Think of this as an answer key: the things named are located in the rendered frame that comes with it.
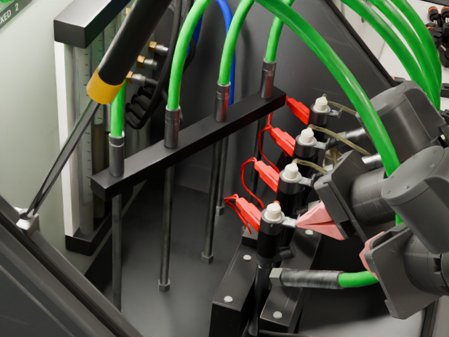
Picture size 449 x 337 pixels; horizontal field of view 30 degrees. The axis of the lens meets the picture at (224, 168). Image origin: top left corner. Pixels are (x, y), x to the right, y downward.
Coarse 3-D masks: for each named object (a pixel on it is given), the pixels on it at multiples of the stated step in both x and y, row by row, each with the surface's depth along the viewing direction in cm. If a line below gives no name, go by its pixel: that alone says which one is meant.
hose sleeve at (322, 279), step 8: (288, 272) 88; (296, 272) 87; (304, 272) 87; (312, 272) 86; (320, 272) 85; (328, 272) 84; (336, 272) 84; (344, 272) 84; (288, 280) 88; (296, 280) 87; (304, 280) 86; (312, 280) 85; (320, 280) 85; (328, 280) 84; (336, 280) 83; (328, 288) 85; (336, 288) 84
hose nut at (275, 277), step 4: (276, 268) 90; (280, 268) 89; (284, 268) 89; (288, 268) 90; (272, 272) 90; (276, 272) 90; (280, 272) 89; (272, 276) 90; (276, 276) 89; (280, 276) 89; (272, 280) 90; (276, 280) 89; (280, 280) 89; (272, 284) 90; (276, 284) 90; (280, 284) 89
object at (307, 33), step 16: (256, 0) 74; (272, 0) 73; (288, 16) 72; (304, 32) 72; (320, 48) 71; (336, 64) 71; (352, 80) 71; (352, 96) 71; (112, 112) 96; (368, 112) 71; (112, 128) 98; (368, 128) 72; (384, 128) 72; (384, 144) 71; (384, 160) 72; (368, 272) 80
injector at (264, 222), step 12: (264, 216) 98; (264, 228) 98; (276, 228) 98; (264, 240) 100; (276, 240) 100; (264, 252) 101; (276, 252) 101; (288, 252) 101; (264, 264) 103; (264, 276) 104; (264, 288) 105; (264, 300) 107; (252, 312) 109; (252, 324) 110
